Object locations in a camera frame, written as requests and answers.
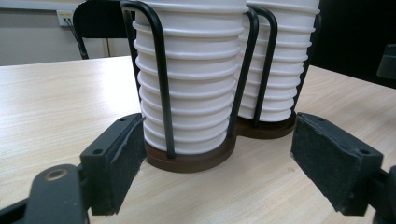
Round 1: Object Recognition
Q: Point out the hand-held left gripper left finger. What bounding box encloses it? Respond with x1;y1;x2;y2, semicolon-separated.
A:
79;113;148;217

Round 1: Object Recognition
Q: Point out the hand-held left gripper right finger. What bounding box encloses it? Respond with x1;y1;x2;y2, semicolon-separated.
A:
290;112;385;217

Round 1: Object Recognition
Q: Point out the black wire cup holder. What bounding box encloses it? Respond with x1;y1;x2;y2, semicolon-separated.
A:
120;0;323;174

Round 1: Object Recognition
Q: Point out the stack of white paper cups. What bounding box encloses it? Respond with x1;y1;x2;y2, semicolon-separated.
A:
132;0;250;156
237;0;321;123

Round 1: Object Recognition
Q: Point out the dark grey device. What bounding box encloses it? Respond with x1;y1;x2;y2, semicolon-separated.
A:
375;43;396;80

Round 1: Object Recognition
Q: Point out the black chair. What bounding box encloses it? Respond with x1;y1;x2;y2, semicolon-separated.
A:
72;0;132;61

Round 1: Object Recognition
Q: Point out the black cable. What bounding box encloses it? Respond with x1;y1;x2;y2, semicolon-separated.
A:
64;18;78;40

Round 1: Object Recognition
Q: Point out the white wall socket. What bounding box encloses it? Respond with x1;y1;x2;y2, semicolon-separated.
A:
56;9;76;28

